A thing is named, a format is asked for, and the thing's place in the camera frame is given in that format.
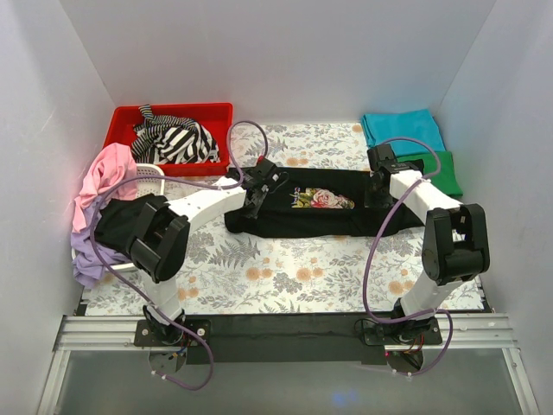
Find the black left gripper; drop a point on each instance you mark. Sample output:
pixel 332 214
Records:
pixel 257 194

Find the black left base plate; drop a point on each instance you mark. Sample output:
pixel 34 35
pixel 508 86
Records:
pixel 145 336

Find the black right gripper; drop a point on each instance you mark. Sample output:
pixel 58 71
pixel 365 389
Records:
pixel 374 195

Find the folded blue t shirt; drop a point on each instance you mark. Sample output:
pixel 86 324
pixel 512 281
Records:
pixel 419 125

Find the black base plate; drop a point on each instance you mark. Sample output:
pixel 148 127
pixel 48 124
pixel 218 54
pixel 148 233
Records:
pixel 401 334
pixel 145 336

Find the floral patterned table mat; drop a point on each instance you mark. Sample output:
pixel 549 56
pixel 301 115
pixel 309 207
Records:
pixel 227 273

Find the white plastic laundry basket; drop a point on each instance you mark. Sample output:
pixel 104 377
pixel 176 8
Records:
pixel 150 180

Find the lavender shirt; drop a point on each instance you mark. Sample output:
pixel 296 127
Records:
pixel 88 270

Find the folded green t shirt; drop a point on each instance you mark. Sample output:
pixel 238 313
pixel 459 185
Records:
pixel 445 180

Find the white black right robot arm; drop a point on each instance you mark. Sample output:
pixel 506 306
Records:
pixel 455 243

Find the aluminium frame rail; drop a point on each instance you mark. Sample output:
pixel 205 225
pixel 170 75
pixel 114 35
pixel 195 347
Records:
pixel 99 333

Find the black shirt in basket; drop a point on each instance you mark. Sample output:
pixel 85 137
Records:
pixel 119 218

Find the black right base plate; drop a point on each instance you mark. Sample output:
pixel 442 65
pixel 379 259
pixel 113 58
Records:
pixel 401 334

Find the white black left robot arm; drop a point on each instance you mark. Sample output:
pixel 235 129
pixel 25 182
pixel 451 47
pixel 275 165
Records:
pixel 158 244

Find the black white striped shirt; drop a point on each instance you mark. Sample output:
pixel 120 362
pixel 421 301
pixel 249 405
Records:
pixel 167 139

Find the black floral print t shirt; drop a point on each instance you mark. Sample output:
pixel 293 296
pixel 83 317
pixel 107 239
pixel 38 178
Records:
pixel 313 203

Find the pink shirt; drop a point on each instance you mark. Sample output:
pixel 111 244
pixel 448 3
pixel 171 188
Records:
pixel 113 164

